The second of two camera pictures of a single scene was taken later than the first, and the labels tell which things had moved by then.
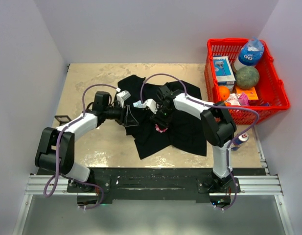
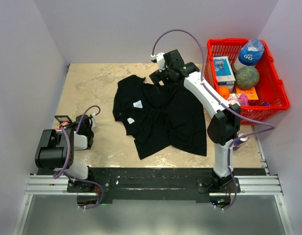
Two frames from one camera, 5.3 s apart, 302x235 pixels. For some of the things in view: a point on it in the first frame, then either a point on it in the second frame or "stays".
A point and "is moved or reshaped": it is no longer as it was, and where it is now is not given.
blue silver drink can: [242, 137] stays
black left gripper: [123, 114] to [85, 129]
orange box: [251, 93] stays
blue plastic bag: [251, 52] stays
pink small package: [243, 100] stays
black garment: [184, 131] stays
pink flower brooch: [159, 130] is moved or reshaped
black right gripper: [156, 118] to [157, 76]
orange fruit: [224, 92] stays
